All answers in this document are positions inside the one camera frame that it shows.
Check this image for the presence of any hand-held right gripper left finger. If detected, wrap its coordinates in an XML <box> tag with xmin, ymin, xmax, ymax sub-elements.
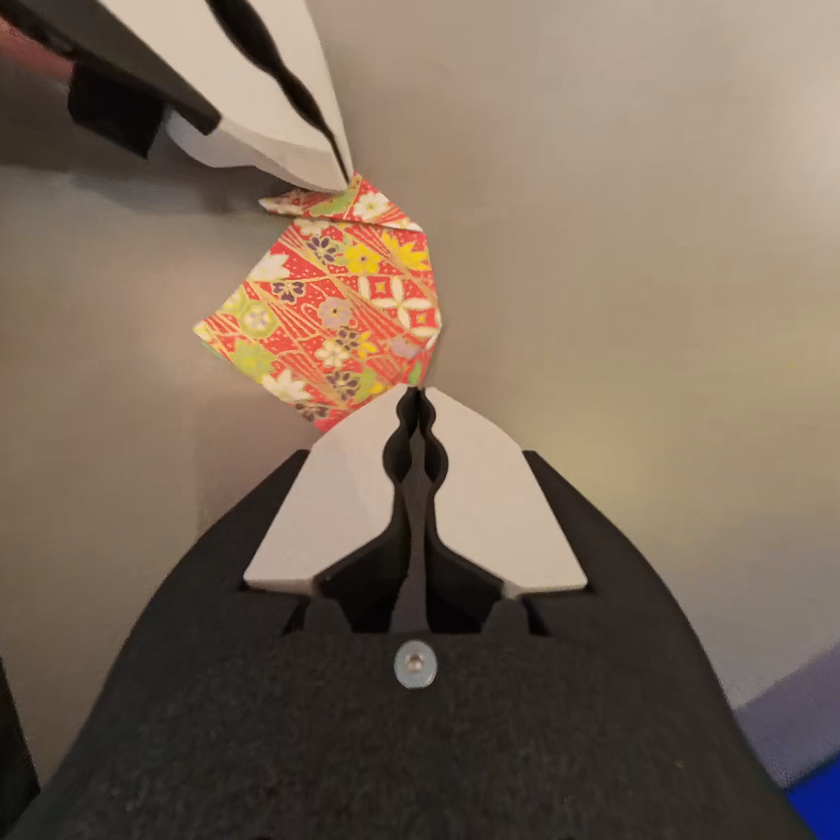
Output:
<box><xmin>243</xmin><ymin>384</ymin><xmax>421</xmax><ymax>632</ymax></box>

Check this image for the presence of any blue plastic bin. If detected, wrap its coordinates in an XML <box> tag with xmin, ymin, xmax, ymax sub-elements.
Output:
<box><xmin>786</xmin><ymin>755</ymin><xmax>840</xmax><ymax>840</ymax></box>

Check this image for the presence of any red floral green-backed origami paper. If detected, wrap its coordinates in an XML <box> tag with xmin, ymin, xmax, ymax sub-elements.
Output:
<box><xmin>193</xmin><ymin>172</ymin><xmax>444</xmax><ymax>434</ymax></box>

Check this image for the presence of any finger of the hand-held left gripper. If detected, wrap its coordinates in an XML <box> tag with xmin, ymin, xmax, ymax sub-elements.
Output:
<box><xmin>97</xmin><ymin>0</ymin><xmax>350</xmax><ymax>193</ymax></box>
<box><xmin>246</xmin><ymin>0</ymin><xmax>355</xmax><ymax>185</ymax></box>

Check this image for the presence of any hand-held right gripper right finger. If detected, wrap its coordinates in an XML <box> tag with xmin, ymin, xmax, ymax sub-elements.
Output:
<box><xmin>420</xmin><ymin>386</ymin><xmax>590</xmax><ymax>632</ymax></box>

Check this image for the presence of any person's left hand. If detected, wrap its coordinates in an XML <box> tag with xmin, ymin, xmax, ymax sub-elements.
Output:
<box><xmin>0</xmin><ymin>18</ymin><xmax>76</xmax><ymax>83</ymax></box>

